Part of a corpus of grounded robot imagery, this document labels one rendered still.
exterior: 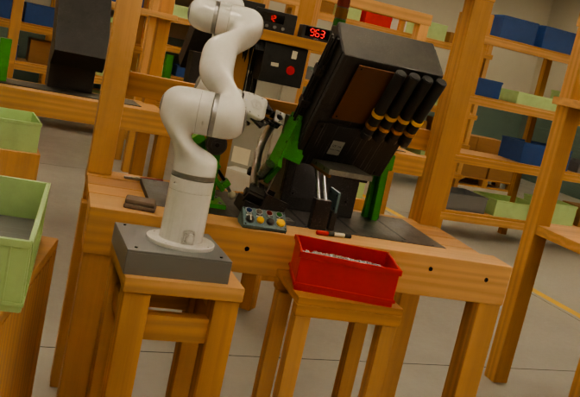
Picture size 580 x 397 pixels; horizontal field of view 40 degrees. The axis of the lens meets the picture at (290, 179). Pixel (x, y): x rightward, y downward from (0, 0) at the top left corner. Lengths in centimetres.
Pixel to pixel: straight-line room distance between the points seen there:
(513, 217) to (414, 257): 580
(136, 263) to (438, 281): 120
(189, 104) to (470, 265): 126
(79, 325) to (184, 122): 83
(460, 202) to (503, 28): 176
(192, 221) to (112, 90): 101
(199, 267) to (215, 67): 55
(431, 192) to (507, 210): 506
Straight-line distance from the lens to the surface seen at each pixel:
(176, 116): 210
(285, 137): 282
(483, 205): 831
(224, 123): 210
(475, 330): 300
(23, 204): 245
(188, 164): 211
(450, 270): 286
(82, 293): 257
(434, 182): 343
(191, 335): 216
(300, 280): 238
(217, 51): 226
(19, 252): 186
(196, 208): 213
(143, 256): 206
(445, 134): 340
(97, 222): 250
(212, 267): 211
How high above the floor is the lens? 150
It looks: 9 degrees down
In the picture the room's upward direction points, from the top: 12 degrees clockwise
